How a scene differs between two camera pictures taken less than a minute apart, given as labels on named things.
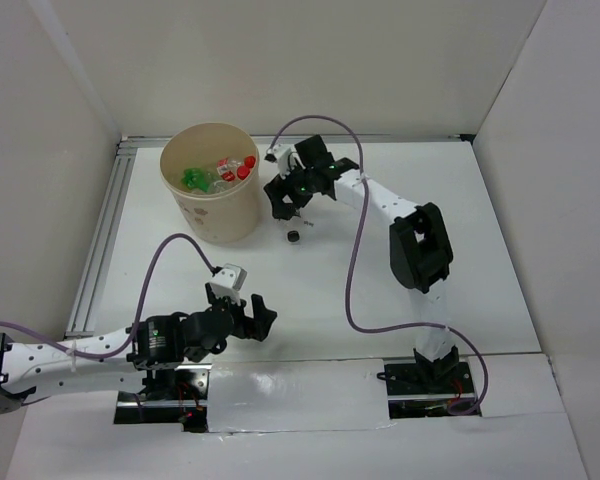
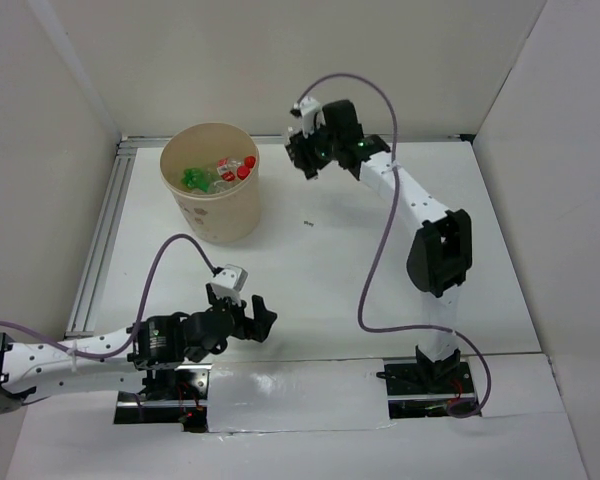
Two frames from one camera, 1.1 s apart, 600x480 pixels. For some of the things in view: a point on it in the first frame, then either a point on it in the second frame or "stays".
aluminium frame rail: x=86 y=292 stays
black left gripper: x=257 y=327 stays
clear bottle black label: x=293 y=231 → x=291 y=131
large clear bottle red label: x=244 y=171 stays
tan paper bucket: x=218 y=218 stays
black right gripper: x=279 y=188 → x=302 y=157
